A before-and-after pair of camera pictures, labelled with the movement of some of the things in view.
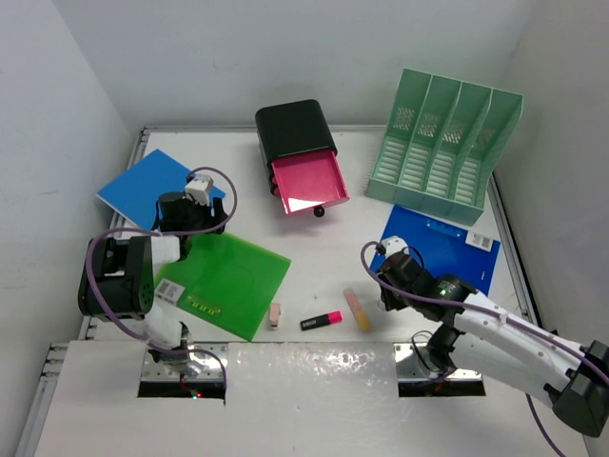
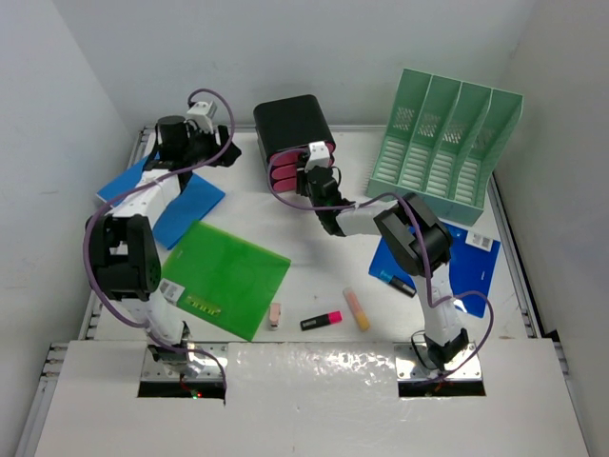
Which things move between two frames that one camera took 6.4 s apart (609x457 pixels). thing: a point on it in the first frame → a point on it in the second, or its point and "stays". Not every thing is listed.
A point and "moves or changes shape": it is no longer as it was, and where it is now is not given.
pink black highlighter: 325,319 stays
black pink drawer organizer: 300,156 moves or changes shape
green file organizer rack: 441,143 stays
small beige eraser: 275,315 stays
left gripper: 212,222 → 208,137
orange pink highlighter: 363,318 stays
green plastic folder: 225,281 stays
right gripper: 390,302 → 303,178
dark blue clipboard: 445,248 stays
